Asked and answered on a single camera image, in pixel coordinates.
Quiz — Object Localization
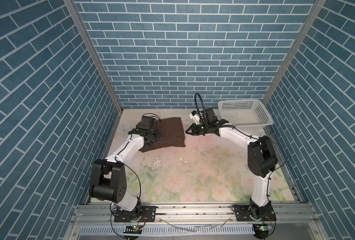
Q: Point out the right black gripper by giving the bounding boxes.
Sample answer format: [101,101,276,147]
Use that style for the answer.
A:
[185,123,211,136]

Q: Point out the brown trousers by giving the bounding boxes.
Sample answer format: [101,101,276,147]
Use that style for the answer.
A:
[139,117,186,153]

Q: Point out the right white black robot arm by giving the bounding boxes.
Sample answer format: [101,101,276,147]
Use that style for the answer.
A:
[185,120,278,221]

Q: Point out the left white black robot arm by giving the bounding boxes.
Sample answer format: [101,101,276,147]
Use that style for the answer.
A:
[88,128,162,222]

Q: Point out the white plastic perforated basket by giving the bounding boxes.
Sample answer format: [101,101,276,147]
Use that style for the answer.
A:
[218,99,274,128]

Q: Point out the left green circuit board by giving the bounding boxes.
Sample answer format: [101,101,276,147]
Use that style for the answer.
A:
[123,226,143,235]

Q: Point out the green circuit board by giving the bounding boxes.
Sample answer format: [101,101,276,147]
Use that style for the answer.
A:
[253,224,272,234]
[123,226,143,235]

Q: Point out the right green circuit board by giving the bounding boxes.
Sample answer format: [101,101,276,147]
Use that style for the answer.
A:
[253,224,272,234]

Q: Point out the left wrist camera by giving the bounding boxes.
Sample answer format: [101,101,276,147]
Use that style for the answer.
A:
[137,116,157,131]

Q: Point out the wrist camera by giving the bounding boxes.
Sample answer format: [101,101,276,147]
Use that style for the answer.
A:
[137,116,157,131]
[189,108,216,125]

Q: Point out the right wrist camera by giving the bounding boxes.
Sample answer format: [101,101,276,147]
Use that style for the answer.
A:
[189,108,216,125]

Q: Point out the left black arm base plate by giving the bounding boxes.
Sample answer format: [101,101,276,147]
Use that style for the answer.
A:
[113,206,156,223]

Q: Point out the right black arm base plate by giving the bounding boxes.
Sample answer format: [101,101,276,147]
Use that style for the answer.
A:
[231,204,277,222]

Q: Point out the aluminium front mounting rail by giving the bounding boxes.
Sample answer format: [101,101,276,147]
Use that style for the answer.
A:
[71,202,319,226]

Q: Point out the white slotted cable duct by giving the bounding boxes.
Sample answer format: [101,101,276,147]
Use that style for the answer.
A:
[76,224,255,237]

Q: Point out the left aluminium corner post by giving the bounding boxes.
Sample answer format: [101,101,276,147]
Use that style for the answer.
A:
[63,0,123,114]

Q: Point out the aluminium corner post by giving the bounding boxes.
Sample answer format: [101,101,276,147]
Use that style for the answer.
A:
[262,0,326,105]
[63,0,123,114]

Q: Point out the right aluminium corner post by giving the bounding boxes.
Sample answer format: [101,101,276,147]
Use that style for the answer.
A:
[262,0,326,105]

